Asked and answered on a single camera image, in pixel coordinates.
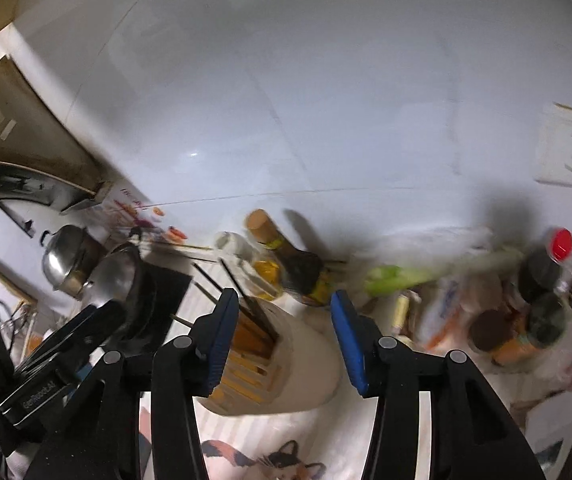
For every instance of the small white jar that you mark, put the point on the small white jar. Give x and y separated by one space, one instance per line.
228 243

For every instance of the range hood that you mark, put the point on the range hood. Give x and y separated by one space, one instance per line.
21 125

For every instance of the striped cat print tablecloth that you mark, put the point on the striped cat print tablecloth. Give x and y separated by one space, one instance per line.
316 432

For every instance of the orange and white seasoning packet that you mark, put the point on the orange and white seasoning packet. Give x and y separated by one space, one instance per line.
443 312

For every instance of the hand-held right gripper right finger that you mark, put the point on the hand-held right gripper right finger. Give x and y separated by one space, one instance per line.
348 345

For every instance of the wooden cap oil bottle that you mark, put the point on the wooden cap oil bottle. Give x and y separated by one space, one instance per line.
291 260

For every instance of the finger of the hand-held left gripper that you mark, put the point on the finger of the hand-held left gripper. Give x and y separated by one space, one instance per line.
78 322
108 322

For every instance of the steel pot with lid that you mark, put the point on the steel pot with lid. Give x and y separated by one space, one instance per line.
66 260

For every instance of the row of chopsticks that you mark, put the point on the row of chopsticks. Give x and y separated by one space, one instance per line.
233 280

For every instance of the steel wok lid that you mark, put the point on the steel wok lid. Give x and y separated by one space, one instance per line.
118 272

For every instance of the green scallion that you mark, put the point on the green scallion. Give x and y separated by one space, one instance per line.
405 280

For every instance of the small yellow box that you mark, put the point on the small yellow box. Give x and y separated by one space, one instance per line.
401 310

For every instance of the black stove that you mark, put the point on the black stove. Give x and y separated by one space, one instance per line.
163 285

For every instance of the red cap dark bottle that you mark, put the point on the red cap dark bottle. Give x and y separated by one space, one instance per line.
548 260

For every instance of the white wall socket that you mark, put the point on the white wall socket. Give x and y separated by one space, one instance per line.
570 150

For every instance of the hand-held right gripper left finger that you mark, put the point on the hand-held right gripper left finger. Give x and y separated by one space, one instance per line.
223 330

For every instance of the brown lid jar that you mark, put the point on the brown lid jar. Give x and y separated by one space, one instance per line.
490 331

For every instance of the fruit wall stickers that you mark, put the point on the fruit wall stickers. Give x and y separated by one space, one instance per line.
136 210

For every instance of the cream ribbed utensil holder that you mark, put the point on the cream ribbed utensil holder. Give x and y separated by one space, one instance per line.
306 370

